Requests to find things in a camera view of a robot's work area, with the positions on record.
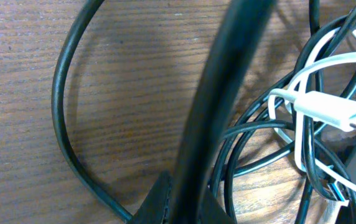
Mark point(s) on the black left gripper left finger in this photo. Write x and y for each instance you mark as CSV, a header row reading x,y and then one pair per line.
x,y
155,207

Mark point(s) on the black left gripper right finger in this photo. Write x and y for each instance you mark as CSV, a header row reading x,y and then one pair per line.
x,y
211,212

